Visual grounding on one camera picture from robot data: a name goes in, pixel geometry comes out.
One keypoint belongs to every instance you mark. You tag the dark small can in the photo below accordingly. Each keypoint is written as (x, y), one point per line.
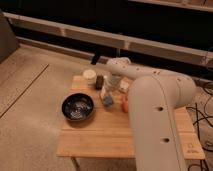
(99, 82)

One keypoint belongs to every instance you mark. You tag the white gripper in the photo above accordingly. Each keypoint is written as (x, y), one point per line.
(111, 83)

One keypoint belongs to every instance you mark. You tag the white window frame rail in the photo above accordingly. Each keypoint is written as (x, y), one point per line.
(133, 44)

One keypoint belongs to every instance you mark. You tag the black bowl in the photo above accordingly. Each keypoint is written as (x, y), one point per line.
(77, 107)

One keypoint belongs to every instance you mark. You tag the grey cabinet corner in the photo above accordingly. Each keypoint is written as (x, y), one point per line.
(8, 41)

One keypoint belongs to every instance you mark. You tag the wooden table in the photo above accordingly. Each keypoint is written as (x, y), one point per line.
(105, 134)

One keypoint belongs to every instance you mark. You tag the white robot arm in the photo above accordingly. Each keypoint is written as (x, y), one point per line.
(152, 98)

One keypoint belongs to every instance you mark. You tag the black table leg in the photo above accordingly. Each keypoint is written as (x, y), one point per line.
(95, 58)

